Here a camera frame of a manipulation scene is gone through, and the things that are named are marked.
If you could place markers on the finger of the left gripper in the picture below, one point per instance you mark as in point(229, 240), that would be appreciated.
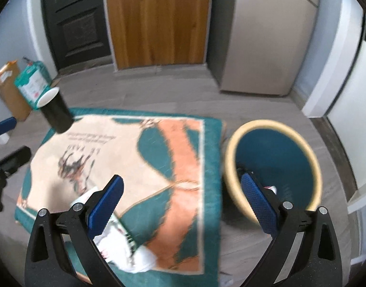
point(12, 162)
point(7, 125)

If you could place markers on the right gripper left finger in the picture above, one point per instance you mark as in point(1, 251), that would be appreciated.
point(47, 262)

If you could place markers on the crumpled white paper trash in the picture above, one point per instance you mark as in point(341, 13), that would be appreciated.
point(118, 248)

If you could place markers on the teal yellow-rimmed trash bin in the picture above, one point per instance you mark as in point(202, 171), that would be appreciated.
point(279, 157)

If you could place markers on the brown cardboard box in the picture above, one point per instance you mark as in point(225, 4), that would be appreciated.
point(10, 94)

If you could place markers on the black paper cup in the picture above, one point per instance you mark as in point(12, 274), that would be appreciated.
point(55, 110)

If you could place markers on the teal tissue pack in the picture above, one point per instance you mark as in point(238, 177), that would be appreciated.
point(33, 81)

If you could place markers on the teal orange patterned rug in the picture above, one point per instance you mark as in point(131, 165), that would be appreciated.
point(171, 167)

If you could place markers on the black entrance door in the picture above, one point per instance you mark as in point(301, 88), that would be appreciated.
point(76, 30)

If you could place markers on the white interior door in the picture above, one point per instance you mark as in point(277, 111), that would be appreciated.
point(348, 116)

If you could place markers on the wooden cabinet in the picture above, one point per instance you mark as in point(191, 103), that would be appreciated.
point(157, 32)

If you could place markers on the beige refrigerator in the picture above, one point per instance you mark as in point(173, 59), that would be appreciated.
point(258, 46)

